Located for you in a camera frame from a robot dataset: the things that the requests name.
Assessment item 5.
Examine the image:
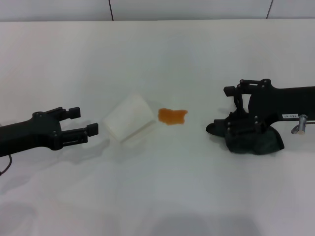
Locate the silver right gripper cable connector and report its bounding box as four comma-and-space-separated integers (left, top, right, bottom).
290, 114, 308, 136

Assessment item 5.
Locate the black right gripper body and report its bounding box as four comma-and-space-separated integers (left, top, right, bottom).
247, 85, 315, 126

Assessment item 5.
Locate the dark blue rag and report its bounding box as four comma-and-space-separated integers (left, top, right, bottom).
205, 112, 285, 156

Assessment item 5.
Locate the white paper cup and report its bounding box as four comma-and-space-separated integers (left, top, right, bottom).
102, 92, 157, 144

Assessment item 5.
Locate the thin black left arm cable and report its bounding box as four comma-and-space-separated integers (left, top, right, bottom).
0, 154, 13, 177

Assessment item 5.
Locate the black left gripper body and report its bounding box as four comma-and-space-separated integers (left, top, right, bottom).
0, 112, 63, 158

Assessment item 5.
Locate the brown water stain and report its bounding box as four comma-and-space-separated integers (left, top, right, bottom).
157, 108, 189, 125

